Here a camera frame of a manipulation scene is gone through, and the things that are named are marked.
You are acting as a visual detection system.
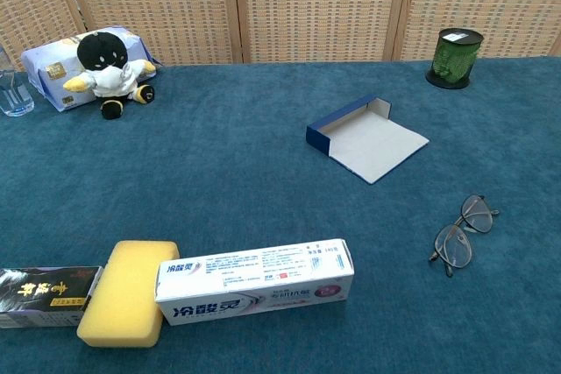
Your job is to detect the blue folding glasses case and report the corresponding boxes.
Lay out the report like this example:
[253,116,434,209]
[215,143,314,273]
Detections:
[305,94,430,186]

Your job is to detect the thin metal frame eyeglasses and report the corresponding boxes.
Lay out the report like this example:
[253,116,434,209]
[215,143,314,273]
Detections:
[428,193,501,279]

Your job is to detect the teal carpet table cover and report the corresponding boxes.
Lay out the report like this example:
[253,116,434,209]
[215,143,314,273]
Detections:
[0,56,561,374]

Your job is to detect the white toothpaste box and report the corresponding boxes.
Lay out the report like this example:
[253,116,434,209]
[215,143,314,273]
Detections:
[154,237,355,328]

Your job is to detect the woven bamboo folding screen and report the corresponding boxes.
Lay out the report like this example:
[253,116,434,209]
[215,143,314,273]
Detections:
[0,0,561,72]

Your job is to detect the green canister with black lid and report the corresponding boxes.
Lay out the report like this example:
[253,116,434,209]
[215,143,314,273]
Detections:
[425,27,485,89]

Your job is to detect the yellow sponge block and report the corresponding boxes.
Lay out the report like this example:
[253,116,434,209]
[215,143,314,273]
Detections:
[75,240,181,349]

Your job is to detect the black head plush doll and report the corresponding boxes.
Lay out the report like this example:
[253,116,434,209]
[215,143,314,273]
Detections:
[62,30,158,121]

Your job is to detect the lavender tissue pack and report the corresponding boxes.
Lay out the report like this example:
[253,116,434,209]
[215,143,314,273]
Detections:
[20,25,164,113]

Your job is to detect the black box with gold lettering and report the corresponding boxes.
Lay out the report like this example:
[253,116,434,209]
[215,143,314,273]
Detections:
[0,265,104,329]

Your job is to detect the clear plastic water bottle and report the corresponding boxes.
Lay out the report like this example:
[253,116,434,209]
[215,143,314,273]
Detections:
[0,44,35,118]

